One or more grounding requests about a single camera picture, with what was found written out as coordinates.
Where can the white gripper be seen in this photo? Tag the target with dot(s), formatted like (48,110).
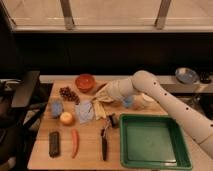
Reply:
(102,95)

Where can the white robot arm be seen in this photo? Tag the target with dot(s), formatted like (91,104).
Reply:
(197,126)

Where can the orange bowl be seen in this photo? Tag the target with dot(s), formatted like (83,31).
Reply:
(85,82)

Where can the grey metal bowl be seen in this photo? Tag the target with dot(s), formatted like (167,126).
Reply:
(186,75)

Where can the blue cup right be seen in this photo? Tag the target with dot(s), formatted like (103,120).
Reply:
(128,102)

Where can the blue cup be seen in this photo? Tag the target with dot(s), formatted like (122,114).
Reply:
(128,102)
(56,108)

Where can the peeled banana toy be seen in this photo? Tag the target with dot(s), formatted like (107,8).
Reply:
(99,110)

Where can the white cup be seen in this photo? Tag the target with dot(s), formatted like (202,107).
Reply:
(146,100)

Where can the blue grey cloth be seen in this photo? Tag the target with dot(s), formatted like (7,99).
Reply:
(84,111)

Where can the bunch of dark grapes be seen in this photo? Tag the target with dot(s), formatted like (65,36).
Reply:
(68,95)

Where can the yellow onion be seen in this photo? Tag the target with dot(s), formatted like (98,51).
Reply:
(66,118)

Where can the wooden table board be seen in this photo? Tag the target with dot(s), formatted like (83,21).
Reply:
(89,152)

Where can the blue cup left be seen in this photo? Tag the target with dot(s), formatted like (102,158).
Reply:
(56,108)

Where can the green plastic tray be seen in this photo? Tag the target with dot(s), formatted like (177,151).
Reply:
(152,142)

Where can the dark brown rectangular bar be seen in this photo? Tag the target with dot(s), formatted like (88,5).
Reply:
(54,144)

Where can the black chair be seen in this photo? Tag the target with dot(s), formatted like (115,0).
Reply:
(22,102)

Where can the small black round object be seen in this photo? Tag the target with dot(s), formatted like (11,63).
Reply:
(205,78)

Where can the black handled peeler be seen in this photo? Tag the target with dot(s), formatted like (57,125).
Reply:
(111,121)

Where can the black handled knife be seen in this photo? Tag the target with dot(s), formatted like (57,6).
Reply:
(104,145)

